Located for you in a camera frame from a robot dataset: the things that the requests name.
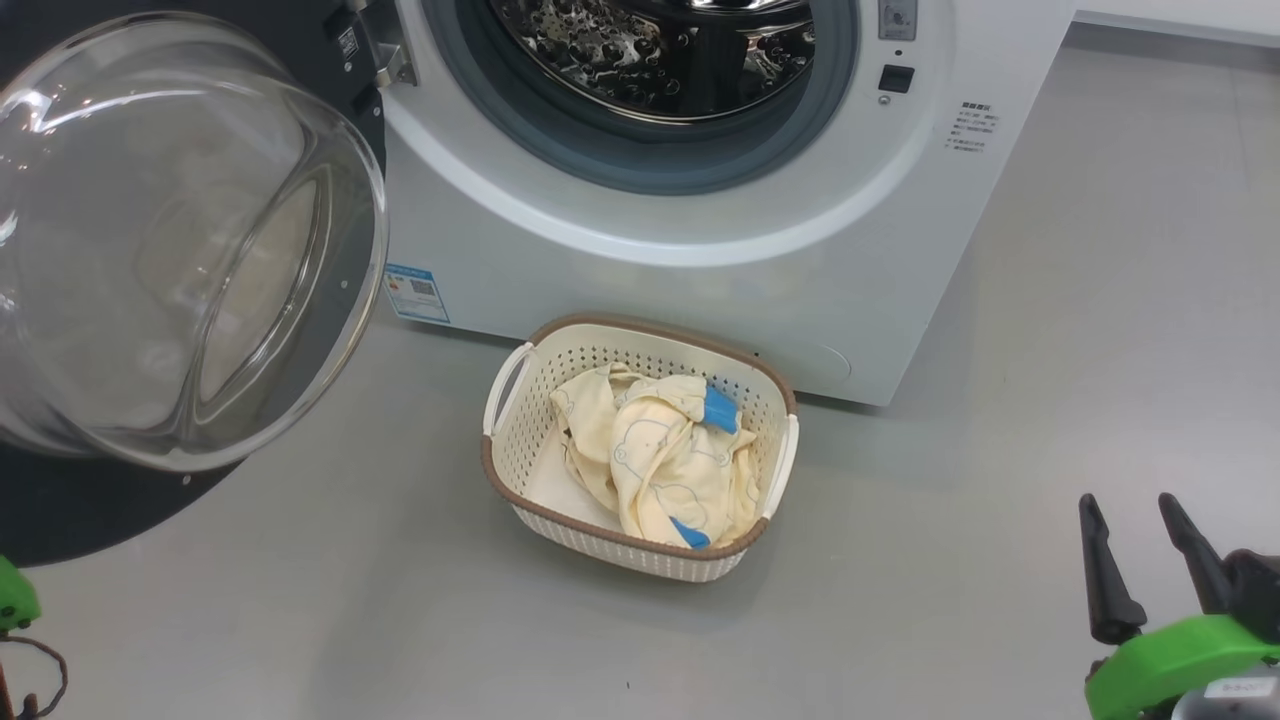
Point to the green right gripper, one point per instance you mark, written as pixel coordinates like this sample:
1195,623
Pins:
1150,670

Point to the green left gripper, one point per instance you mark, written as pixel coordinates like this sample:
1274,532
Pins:
15,595

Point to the washing machine door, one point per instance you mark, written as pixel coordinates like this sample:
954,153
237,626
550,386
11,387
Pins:
60,500

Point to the cream bear-print garment blue trim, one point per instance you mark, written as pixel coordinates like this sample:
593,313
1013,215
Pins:
670,460

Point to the white front-load washing machine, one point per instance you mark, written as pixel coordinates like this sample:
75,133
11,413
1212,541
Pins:
700,290

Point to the blue energy label sticker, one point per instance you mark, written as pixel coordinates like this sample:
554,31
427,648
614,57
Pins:
415,293

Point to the cream perforated laundry basket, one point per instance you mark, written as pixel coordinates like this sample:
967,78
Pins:
620,550

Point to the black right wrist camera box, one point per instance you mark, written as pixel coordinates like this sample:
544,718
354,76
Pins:
1258,590

